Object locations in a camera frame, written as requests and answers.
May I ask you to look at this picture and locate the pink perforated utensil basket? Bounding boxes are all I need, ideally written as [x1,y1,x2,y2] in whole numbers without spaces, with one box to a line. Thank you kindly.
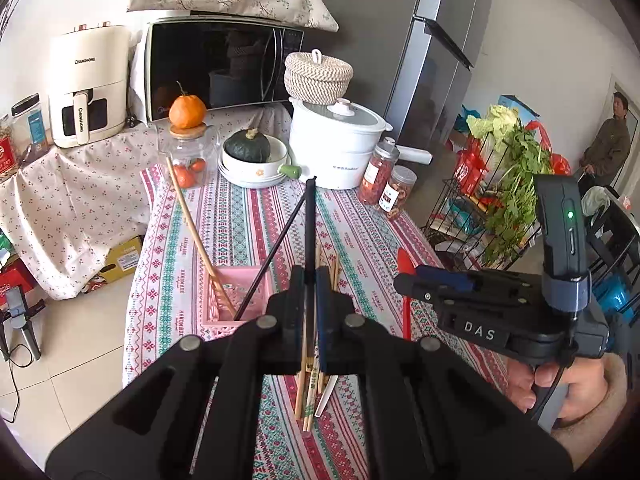
[200,266,272,338]

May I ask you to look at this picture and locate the red silicone spoon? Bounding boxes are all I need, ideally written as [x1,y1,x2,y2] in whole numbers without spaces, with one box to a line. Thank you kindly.
[396,247,419,342]

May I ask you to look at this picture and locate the black chopstick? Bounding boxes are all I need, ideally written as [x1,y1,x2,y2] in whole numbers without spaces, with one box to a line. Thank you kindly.
[233,177,316,321]
[305,177,317,285]

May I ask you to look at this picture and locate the white plastic spoon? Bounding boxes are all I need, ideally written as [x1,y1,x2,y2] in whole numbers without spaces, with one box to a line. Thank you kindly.
[314,376,338,418]

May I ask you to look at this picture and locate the person's right hand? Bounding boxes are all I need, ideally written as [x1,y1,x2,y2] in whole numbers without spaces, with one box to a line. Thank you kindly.
[506,353,627,424]

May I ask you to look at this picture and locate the patterned striped tablecloth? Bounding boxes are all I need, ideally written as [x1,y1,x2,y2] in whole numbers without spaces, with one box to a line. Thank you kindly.
[121,164,511,480]

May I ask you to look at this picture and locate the green leafy vegetables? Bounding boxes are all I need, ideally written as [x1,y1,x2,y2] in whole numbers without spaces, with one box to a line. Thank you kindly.
[466,104,552,266]

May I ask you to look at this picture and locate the person in background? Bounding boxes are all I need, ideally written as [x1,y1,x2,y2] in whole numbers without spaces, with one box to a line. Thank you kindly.
[579,91,630,186]

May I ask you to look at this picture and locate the yellow cardboard box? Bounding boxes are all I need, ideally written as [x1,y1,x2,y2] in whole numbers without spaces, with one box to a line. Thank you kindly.
[81,236,143,294]

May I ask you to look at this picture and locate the jar of dried fruit slices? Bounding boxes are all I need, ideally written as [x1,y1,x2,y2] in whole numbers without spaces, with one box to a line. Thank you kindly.
[378,165,416,220]

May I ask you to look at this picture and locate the spare gripper on floor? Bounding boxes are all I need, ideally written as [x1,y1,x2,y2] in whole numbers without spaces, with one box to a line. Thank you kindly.
[0,285,46,361]

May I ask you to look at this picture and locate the small dotted white cloth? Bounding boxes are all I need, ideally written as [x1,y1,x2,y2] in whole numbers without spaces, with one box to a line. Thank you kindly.
[0,104,292,302]

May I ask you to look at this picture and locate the glass jar with tomatoes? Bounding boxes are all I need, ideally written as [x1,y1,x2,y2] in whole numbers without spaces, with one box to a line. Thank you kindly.
[158,122,219,190]

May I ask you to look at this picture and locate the dark green pumpkin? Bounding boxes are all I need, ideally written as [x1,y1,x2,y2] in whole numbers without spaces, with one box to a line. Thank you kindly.
[224,128,271,164]

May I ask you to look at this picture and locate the white electric cooking pot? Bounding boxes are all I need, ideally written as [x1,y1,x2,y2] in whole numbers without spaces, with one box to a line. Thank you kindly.
[288,96,433,191]

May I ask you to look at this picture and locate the orange tangerine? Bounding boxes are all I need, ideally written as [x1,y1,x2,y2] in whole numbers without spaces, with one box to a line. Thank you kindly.
[168,82,206,129]

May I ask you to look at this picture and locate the grey refrigerator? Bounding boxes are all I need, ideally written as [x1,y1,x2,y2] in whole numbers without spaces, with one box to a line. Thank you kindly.
[304,0,491,150]

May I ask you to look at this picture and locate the red labelled jar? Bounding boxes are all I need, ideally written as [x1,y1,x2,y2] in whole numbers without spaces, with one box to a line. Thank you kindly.
[0,114,20,182]

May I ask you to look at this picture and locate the cream air fryer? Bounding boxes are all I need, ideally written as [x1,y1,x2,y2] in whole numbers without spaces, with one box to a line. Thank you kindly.
[49,24,130,148]

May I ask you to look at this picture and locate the clear container black lid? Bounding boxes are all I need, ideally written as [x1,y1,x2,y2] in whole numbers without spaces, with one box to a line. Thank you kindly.
[11,93,50,167]

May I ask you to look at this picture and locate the black microwave oven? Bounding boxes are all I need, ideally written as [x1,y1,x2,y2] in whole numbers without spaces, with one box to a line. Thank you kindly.
[130,13,304,122]

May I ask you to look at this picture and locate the black wire rack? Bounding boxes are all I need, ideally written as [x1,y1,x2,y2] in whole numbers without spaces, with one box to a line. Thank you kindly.
[422,136,540,270]

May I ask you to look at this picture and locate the white ceramic bowl green handle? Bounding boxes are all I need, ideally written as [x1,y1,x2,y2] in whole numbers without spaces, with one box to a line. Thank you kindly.
[218,136,302,188]

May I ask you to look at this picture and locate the woven rope basket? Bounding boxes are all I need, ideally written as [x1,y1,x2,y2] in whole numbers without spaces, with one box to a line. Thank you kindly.
[284,49,354,105]

